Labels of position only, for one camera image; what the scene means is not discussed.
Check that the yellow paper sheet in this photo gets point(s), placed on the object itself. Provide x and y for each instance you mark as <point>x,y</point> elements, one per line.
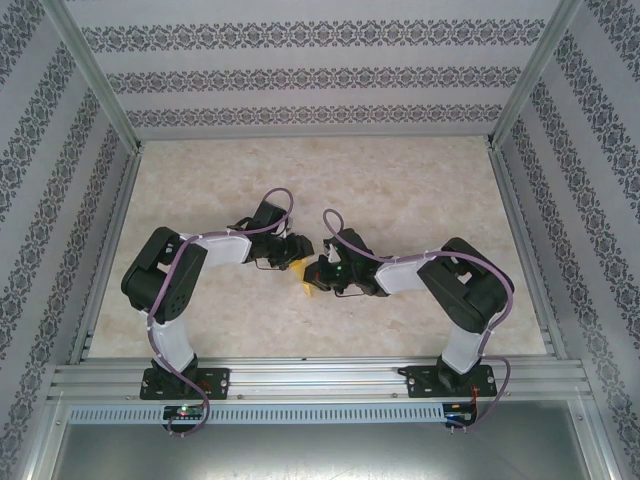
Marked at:
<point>301,270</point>

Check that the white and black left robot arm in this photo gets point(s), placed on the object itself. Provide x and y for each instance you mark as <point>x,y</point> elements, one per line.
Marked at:
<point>172,345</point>

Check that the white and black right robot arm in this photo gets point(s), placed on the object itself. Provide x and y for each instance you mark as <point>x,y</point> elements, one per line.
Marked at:
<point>465,350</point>

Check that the grey sheet metal panel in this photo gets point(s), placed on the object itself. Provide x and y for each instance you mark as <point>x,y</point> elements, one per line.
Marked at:
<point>320,455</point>

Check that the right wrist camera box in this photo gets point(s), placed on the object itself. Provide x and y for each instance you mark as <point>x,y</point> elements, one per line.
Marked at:
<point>332,252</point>

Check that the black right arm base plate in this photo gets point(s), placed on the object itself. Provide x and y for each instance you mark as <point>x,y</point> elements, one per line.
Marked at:
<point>417,382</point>

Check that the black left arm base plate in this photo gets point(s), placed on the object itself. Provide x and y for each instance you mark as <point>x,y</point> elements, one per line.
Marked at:
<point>217,382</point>

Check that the aluminium frame post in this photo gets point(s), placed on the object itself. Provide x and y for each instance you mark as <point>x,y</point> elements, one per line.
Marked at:
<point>95,80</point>
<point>535,70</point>
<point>600,440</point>
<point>37,440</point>

